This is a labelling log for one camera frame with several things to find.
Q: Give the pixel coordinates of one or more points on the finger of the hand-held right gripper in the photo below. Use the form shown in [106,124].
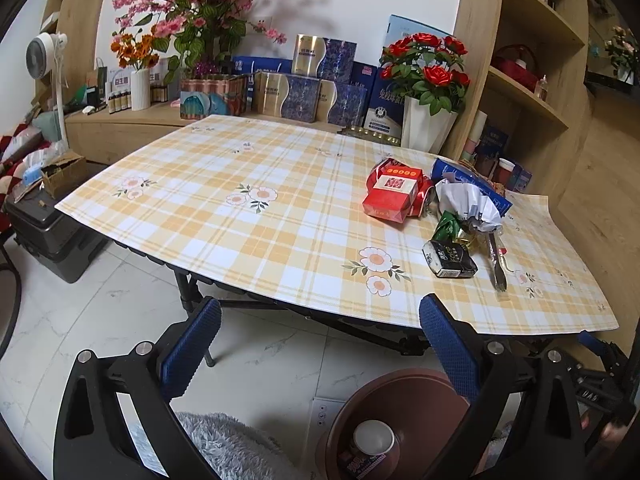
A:
[612,357]

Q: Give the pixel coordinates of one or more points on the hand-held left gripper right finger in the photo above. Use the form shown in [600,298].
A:
[450,345]

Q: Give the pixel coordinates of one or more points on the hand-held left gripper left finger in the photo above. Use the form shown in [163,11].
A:
[192,345]

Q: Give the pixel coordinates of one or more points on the brown round waste bin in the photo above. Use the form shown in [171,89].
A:
[400,400]

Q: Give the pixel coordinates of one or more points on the crushed red drink can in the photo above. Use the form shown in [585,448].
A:
[424,200]

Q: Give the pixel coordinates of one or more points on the blue coffee packet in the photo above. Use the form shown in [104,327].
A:
[450,167]

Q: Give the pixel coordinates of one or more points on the person's right hand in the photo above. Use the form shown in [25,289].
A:
[614,430]

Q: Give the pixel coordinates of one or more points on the black slim tool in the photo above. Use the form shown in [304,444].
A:
[497,262]

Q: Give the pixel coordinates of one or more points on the grey fluffy rug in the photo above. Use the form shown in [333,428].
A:
[225,445]

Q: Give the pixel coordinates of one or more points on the light blue fluffy sleeve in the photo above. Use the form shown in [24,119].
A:
[502,445]

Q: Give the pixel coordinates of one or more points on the green foil wrapper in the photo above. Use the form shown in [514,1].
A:
[447,227]

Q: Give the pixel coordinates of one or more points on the printed paper cup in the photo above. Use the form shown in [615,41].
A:
[372,437]

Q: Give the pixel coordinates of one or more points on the white folding table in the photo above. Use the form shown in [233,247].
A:
[275,240]

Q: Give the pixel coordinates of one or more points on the crumpled white paper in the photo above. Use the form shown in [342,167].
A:
[470,205]

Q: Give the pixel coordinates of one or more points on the floor socket cover plate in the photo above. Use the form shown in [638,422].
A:
[320,412]

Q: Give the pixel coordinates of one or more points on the red carton box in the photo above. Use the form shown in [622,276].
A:
[392,195]

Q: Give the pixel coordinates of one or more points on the black plastic case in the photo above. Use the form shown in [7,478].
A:
[55,240]

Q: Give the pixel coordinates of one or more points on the red cup with white lid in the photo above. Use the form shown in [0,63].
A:
[504,172]

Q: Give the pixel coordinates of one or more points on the purple and blue small box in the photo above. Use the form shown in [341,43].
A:
[522,179]

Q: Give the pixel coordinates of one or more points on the brown jar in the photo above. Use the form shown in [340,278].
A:
[484,166]

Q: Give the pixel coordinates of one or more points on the green tape roll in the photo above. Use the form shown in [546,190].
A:
[469,155]

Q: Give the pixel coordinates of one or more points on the pink tape roll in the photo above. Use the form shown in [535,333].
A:
[472,146]

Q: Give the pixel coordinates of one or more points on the small cardboard box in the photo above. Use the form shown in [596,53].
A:
[62,175]

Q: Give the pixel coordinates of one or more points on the white faceted vase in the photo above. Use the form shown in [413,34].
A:
[427,127]

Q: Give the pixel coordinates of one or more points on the beige cardboard roll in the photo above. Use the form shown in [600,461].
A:
[478,125]

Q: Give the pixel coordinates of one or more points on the gold foil blister pack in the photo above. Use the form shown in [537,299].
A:
[372,135]

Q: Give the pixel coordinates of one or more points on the wooden sideboard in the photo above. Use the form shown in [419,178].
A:
[125,125]

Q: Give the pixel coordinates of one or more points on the blue and white milk carton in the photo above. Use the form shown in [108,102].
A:
[382,110]

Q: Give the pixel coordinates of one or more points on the colourful striped tin box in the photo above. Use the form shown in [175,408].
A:
[210,97]

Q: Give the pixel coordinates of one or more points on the white ribbed vase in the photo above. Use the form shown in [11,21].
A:
[140,90]

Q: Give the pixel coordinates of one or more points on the white box with brown bottles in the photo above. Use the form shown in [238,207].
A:
[119,95]

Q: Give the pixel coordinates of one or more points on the gold and blue gift box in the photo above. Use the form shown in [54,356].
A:
[310,55]
[285,97]

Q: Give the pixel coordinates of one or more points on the row of blue boxes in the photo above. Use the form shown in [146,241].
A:
[345,102]

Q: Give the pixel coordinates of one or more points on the small clear bottle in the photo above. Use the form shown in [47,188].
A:
[540,87]

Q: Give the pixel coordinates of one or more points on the red rose bouquet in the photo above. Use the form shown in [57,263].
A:
[425,70]

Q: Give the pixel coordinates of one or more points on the dark blue carton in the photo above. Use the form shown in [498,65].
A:
[364,77]

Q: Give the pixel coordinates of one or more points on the dark blue gift bag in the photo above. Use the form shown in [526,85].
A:
[260,65]

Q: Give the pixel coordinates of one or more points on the orange artificial flowers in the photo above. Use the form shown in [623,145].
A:
[132,50]

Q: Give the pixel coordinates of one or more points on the pale rose bouquet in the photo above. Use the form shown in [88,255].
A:
[622,50]

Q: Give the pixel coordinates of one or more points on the light blue folder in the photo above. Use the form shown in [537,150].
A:
[405,27]

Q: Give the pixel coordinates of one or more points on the white standing fan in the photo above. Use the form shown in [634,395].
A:
[42,52]

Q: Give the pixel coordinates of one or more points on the wooden shelf unit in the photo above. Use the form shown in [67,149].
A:
[530,25]

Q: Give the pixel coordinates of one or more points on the pink blossom artificial plant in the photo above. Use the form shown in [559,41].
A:
[200,5]

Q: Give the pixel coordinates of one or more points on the black folding table frame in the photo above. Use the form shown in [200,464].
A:
[182,287]

